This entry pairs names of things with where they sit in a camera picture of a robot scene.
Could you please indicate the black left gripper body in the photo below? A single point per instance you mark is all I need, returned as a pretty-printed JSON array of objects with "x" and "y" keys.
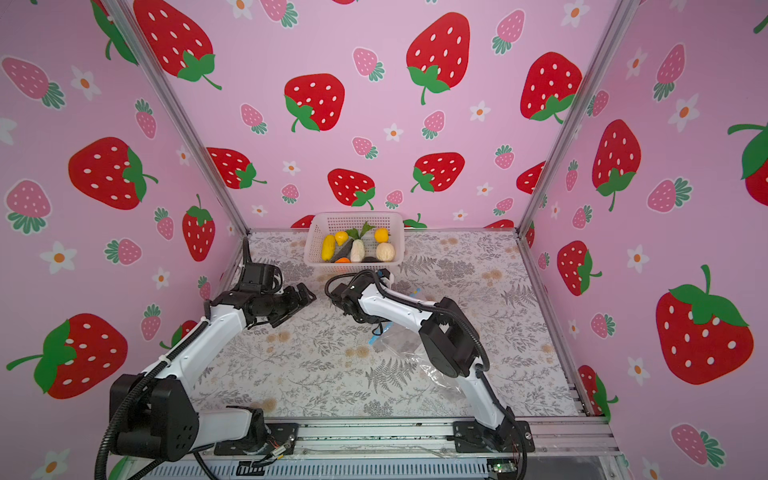
[{"x": 280, "y": 306}]

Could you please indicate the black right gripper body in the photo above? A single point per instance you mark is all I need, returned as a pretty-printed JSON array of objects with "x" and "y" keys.
[{"x": 370, "y": 321}]

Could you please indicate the beige toy bun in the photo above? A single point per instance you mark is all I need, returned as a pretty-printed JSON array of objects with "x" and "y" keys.
[{"x": 385, "y": 252}]

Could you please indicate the dark brown toy food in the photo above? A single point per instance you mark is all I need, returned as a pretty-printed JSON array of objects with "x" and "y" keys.
[{"x": 343, "y": 251}]

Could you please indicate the clear zip top bag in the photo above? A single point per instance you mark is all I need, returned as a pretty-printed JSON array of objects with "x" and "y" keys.
[{"x": 408, "y": 346}]

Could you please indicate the white plastic basket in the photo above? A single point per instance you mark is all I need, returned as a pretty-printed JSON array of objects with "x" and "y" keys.
[{"x": 358, "y": 225}]

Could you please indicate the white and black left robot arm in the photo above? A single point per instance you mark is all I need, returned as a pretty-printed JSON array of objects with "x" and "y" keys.
[{"x": 151, "y": 413}]

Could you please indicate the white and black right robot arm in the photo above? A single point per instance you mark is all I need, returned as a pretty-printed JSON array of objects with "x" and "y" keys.
[{"x": 451, "y": 343}]

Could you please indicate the yellow toy banana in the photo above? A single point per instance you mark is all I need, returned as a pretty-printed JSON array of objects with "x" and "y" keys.
[{"x": 328, "y": 248}]

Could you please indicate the small yellow toy lemon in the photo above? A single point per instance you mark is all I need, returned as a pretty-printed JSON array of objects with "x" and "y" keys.
[{"x": 341, "y": 238}]

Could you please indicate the floral patterned table mat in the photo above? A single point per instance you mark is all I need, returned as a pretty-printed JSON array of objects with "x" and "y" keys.
[{"x": 321, "y": 363}]

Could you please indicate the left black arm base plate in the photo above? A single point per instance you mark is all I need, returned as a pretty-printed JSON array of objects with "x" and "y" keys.
[{"x": 263, "y": 441}]

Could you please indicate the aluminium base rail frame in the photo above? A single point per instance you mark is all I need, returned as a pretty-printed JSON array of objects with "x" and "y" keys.
[{"x": 415, "y": 448}]

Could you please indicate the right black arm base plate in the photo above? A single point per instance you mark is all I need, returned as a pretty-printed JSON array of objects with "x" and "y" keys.
[{"x": 472, "y": 437}]

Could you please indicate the left aluminium corner post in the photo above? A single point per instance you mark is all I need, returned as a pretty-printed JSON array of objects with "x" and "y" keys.
[{"x": 128, "y": 26}]

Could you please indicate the aluminium corner post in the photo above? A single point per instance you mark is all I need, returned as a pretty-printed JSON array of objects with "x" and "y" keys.
[
  {"x": 128, "y": 26},
  {"x": 611, "y": 39}
]

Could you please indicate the right aluminium corner post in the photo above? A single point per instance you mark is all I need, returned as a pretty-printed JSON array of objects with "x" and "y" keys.
[{"x": 611, "y": 39}]

